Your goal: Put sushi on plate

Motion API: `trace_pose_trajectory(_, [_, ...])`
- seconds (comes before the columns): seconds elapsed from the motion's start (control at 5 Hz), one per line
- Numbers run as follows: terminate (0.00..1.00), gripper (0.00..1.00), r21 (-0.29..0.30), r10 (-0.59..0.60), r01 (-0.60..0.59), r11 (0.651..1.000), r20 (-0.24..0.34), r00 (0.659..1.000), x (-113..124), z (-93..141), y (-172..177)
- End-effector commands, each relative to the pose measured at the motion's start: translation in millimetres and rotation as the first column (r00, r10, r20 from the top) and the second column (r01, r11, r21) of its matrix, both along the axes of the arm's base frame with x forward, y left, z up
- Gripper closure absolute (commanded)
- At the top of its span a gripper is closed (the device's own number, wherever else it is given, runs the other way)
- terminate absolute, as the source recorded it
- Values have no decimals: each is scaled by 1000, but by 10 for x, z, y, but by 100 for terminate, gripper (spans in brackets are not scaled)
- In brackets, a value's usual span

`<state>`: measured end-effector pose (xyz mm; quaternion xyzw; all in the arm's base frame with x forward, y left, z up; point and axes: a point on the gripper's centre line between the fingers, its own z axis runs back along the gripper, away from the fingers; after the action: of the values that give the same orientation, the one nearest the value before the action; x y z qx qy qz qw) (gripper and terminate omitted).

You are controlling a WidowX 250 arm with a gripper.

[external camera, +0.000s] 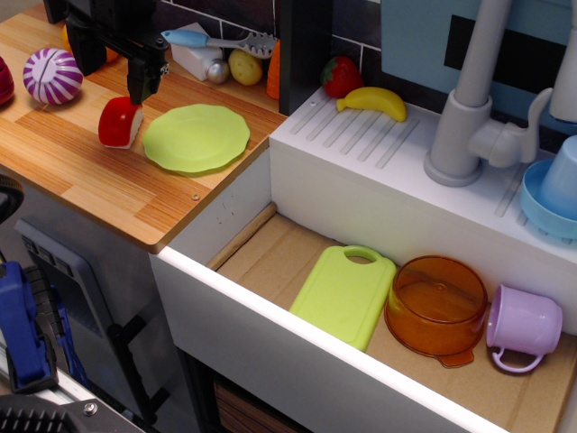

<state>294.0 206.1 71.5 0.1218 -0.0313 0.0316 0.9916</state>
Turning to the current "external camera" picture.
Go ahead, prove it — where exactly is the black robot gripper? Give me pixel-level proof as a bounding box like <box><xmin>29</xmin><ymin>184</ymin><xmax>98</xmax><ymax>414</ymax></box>
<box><xmin>66</xmin><ymin>1</ymin><xmax>168</xmax><ymax>106</ymax></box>

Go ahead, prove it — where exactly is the red and white toy sushi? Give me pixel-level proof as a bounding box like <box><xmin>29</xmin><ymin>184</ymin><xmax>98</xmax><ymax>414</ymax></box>
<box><xmin>98</xmin><ymin>97</ymin><xmax>143</xmax><ymax>149</ymax></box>

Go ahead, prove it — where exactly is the green plastic plate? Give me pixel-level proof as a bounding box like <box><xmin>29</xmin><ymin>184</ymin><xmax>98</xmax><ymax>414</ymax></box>
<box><xmin>142</xmin><ymin>104</ymin><xmax>251</xmax><ymax>173</ymax></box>

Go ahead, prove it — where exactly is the purple striped toy onion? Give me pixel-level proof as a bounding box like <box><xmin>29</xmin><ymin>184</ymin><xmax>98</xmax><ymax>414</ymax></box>
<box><xmin>23</xmin><ymin>48</ymin><xmax>84</xmax><ymax>106</ymax></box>

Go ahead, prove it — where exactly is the orange toy pumpkin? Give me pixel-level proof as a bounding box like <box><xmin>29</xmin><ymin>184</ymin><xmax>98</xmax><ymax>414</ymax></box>
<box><xmin>61</xmin><ymin>25</ymin><xmax>119</xmax><ymax>63</ymax></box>

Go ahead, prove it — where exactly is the white toy salt shaker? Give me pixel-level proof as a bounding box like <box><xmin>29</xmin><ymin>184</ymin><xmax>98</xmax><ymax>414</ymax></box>
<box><xmin>164</xmin><ymin>23</ymin><xmax>230</xmax><ymax>85</ymax></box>

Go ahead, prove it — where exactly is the dark red toy vegetable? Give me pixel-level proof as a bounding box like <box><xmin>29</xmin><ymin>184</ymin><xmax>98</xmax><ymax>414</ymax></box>
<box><xmin>0</xmin><ymin>58</ymin><xmax>14</xmax><ymax>106</ymax></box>

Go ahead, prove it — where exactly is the yellow toy potato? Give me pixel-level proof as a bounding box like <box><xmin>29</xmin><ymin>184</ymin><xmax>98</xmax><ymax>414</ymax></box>
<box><xmin>228</xmin><ymin>49</ymin><xmax>263</xmax><ymax>86</ymax></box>

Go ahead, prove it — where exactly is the orange toy carrot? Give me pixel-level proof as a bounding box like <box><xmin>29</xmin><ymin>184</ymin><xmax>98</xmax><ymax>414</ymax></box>
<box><xmin>266</xmin><ymin>41</ymin><xmax>280</xmax><ymax>100</ymax></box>

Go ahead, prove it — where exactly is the red toy strawberry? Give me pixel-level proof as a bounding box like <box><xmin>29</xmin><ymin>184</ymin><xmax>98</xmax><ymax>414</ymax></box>
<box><xmin>320</xmin><ymin>56</ymin><xmax>365</xmax><ymax>98</ymax></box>

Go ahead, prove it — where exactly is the grey toy oven door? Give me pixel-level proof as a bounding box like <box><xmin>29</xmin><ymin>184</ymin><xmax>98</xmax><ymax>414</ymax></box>
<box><xmin>15</xmin><ymin>218</ymin><xmax>196</xmax><ymax>432</ymax></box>

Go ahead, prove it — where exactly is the yellow toy banana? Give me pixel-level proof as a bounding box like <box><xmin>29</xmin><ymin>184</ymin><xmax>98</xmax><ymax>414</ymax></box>
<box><xmin>336</xmin><ymin>87</ymin><xmax>408</xmax><ymax>122</ymax></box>

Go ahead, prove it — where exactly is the blue clamp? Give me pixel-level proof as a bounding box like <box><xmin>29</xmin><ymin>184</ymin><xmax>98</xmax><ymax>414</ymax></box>
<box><xmin>1</xmin><ymin>262</ymin><xmax>89</xmax><ymax>394</ymax></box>

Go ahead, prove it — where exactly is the white toy sink unit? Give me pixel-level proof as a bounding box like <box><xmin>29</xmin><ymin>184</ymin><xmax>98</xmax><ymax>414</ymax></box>
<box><xmin>151</xmin><ymin>93</ymin><xmax>576</xmax><ymax>432</ymax></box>

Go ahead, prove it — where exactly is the green toy cutting board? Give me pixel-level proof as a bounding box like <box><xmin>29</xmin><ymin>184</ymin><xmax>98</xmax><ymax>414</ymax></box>
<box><xmin>289</xmin><ymin>245</ymin><xmax>397</xmax><ymax>352</ymax></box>

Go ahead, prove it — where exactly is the grey toy faucet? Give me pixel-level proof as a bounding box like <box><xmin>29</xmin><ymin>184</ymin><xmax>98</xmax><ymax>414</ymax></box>
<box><xmin>424</xmin><ymin>1</ymin><xmax>553</xmax><ymax>187</ymax></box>

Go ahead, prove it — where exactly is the orange transparent toy pot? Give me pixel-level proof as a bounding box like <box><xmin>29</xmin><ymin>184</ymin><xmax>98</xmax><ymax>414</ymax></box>
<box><xmin>384</xmin><ymin>255</ymin><xmax>488</xmax><ymax>368</ymax></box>

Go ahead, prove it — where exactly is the light blue plastic bowl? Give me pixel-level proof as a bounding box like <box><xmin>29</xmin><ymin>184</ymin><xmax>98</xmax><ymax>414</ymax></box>
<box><xmin>520</xmin><ymin>159</ymin><xmax>576</xmax><ymax>240</ymax></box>

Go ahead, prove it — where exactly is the light blue plastic cup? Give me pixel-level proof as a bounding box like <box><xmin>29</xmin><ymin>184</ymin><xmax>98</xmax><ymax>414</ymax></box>
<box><xmin>538</xmin><ymin>135</ymin><xmax>576</xmax><ymax>220</ymax></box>

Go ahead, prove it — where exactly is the purple plastic toy cup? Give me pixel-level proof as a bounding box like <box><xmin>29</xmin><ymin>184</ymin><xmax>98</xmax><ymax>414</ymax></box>
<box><xmin>486</xmin><ymin>285</ymin><xmax>563</xmax><ymax>374</ymax></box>

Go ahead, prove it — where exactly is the blue handled grey pasta spoon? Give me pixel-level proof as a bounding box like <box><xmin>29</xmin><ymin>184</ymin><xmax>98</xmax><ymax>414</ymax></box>
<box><xmin>161</xmin><ymin>29</ymin><xmax>277</xmax><ymax>60</ymax></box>

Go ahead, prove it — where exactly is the black oven door handle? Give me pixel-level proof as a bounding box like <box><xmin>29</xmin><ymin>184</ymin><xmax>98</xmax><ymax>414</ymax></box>
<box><xmin>106</xmin><ymin>316</ymin><xmax>169</xmax><ymax>425</ymax></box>

